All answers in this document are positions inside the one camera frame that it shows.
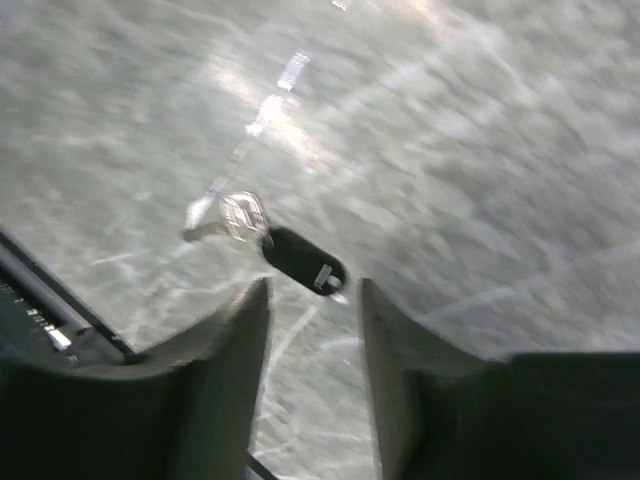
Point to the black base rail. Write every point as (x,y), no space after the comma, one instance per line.
(41,319)

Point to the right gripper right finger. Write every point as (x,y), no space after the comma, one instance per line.
(439,412)

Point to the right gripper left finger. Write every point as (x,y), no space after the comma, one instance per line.
(182,409)

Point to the silver key with black fob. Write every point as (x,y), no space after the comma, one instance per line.
(242,216)

